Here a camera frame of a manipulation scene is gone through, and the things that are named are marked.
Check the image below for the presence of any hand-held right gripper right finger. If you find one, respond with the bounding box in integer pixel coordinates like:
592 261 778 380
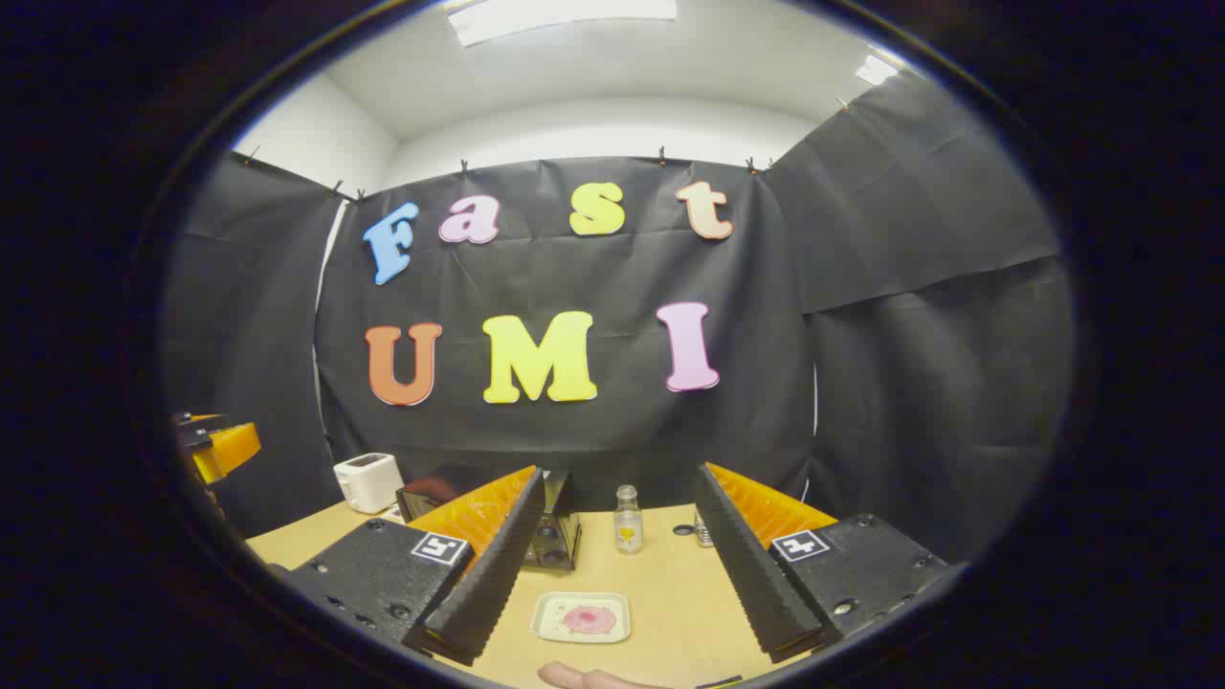
693 463 950 663

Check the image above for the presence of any white rectangular food tray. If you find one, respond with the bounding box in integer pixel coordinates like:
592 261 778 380
530 591 632 645

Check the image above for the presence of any large ceiling light panel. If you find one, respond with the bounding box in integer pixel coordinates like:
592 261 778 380
445 0 679 47

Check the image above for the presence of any row of black clips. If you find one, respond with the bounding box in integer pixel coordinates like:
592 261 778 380
239 96 858 204

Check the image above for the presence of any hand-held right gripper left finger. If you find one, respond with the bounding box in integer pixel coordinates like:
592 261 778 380
284 466 546 667

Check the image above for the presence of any clear glass bottle yellow label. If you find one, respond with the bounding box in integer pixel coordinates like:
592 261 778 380
613 485 644 555

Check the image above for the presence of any black electric oven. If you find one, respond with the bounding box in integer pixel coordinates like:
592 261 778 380
395 469 583 575

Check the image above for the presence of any white toaster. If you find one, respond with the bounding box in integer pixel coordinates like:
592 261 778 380
333 453 405 515

